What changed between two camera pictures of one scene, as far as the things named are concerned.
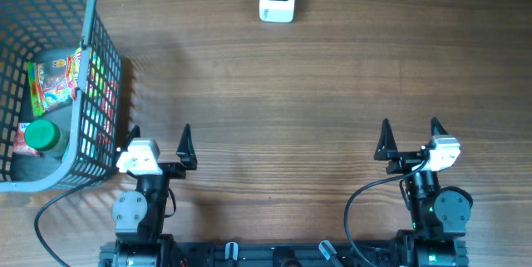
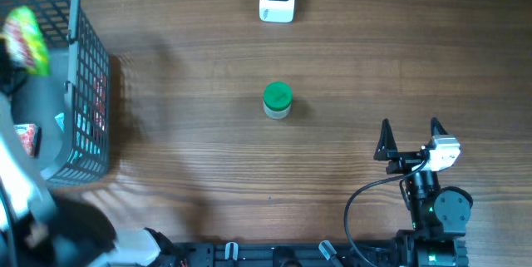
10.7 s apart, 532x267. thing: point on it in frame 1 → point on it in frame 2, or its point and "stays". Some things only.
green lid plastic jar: x=45 y=135 → x=278 y=99
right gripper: x=387 y=150 stays
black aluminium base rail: x=273 y=254 stays
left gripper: x=188 y=160 → x=6 y=72
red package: x=108 y=111 → x=100 y=106
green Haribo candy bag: x=53 y=82 → x=23 y=42
